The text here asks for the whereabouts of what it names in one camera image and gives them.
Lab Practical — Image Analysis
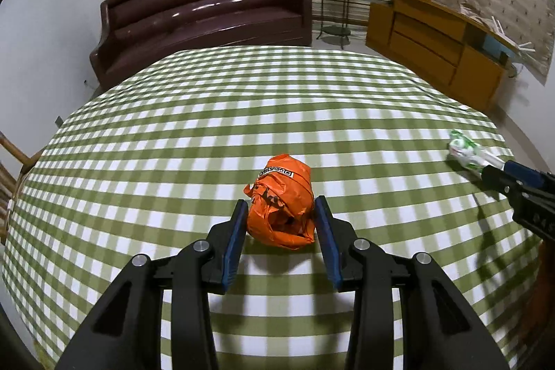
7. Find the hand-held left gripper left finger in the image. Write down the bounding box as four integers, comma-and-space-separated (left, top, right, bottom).
56, 199, 249, 370

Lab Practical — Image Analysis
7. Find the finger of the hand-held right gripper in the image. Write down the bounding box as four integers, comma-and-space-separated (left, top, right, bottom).
480, 165, 526, 201
503, 161, 555, 189

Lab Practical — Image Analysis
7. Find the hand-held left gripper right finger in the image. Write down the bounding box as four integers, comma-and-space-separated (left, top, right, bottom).
314, 195, 510, 370

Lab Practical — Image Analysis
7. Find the white green wrapper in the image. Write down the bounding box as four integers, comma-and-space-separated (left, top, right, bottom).
448, 128, 506, 179

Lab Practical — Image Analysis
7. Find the orange plastic bag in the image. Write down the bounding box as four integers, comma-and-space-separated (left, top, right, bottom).
243, 153, 316, 251

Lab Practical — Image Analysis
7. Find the green checked tablecloth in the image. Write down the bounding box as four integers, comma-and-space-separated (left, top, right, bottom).
0, 46, 547, 370

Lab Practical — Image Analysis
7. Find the light blue box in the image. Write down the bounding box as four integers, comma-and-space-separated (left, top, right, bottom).
480, 35, 512, 55

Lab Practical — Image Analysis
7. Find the pile of white papers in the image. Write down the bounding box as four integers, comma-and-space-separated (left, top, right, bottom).
460, 3, 536, 54

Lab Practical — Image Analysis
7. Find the wooden cabinet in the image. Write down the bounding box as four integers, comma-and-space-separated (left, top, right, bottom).
365, 0, 519, 113

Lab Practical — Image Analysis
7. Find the black metal plant stand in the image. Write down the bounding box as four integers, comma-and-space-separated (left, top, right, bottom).
316, 0, 356, 50

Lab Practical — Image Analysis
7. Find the dark brown leather sofa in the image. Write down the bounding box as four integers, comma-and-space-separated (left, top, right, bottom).
89, 0, 313, 91

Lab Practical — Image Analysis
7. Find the wooden chair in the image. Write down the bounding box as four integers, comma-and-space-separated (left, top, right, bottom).
0, 131, 44, 243

